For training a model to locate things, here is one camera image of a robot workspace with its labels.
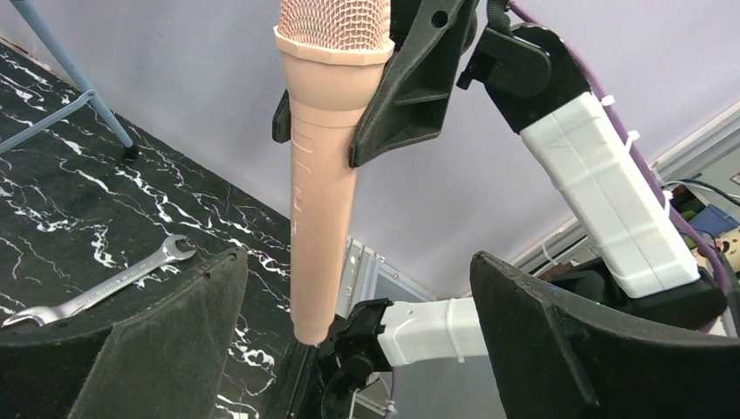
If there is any blue tripod music stand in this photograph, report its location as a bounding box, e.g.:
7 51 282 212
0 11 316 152
0 0 140 161

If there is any pink toy microphone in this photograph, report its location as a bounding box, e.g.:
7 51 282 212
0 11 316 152
274 1 394 346

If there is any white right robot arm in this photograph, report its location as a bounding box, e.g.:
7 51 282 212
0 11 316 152
317 23 739 418

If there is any black round-base microphone stand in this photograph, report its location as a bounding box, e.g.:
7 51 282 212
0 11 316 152
272 1 477 173

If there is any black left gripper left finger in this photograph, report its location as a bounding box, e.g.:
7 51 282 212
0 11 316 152
1 248 249 418

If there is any silver open-end wrench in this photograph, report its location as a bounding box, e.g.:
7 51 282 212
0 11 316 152
2 235 196 328

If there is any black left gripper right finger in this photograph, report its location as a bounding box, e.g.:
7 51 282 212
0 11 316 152
469 251 739 418

